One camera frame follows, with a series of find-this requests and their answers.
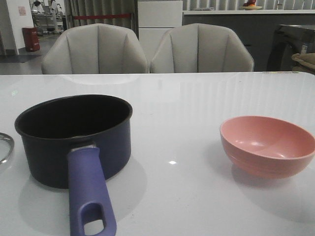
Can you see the pink bowl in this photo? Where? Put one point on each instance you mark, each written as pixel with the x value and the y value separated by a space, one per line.
pixel 267 147

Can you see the glass lid with blue knob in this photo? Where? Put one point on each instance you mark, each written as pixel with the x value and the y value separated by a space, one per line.
pixel 6 147

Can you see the right grey upholstered chair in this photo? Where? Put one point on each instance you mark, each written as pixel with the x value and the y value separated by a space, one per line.
pixel 201 48

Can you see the grey upholstered chair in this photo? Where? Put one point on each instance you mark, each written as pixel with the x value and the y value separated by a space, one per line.
pixel 96 49
pixel 201 48

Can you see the left grey upholstered chair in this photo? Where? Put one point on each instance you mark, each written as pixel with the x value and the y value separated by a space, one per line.
pixel 96 49

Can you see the white refrigerator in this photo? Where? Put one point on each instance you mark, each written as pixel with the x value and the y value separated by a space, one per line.
pixel 155 17

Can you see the red barrier belt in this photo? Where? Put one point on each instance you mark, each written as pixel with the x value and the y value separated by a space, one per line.
pixel 98 17

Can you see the dark kitchen counter cabinet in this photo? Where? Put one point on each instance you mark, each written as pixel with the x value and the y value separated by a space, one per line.
pixel 254 27

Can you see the fruit plate on counter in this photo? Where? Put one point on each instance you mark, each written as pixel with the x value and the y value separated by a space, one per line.
pixel 250 5

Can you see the red bin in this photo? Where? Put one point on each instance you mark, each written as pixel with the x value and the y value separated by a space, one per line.
pixel 30 39

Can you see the black appliance box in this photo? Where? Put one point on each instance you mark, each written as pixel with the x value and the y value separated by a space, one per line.
pixel 289 40

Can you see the beige cushion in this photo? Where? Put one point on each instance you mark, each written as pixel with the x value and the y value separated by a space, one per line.
pixel 304 62

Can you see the blue pot with handle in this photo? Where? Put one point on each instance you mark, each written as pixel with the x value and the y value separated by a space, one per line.
pixel 78 142

